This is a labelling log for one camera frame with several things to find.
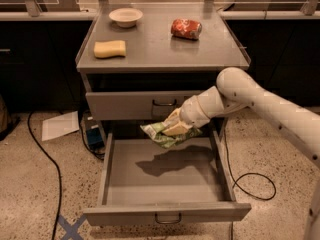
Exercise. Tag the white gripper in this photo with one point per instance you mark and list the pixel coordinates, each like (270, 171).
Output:
(190, 114)

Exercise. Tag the green jalapeno chip bag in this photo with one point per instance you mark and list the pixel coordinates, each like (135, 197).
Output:
(155, 132)

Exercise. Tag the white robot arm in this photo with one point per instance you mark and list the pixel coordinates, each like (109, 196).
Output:
(235, 89)

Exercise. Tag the open grey middle drawer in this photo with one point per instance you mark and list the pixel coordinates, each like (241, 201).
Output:
(142, 183)

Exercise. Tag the grey drawer cabinet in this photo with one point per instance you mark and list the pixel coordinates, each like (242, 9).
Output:
(155, 59)

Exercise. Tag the closed grey top drawer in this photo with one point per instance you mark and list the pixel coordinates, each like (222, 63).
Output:
(135, 105)

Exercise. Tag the blue power box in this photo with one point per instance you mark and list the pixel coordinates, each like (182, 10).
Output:
(92, 132)

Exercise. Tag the yellow sponge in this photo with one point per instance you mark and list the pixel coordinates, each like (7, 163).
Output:
(110, 49)

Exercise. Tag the white paper sheet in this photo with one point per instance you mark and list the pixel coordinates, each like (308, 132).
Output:
(60, 125)

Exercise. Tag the white bowl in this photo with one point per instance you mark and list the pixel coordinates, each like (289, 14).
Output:
(125, 17)

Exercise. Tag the blue tape cross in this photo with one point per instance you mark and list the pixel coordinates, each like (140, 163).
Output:
(71, 230)

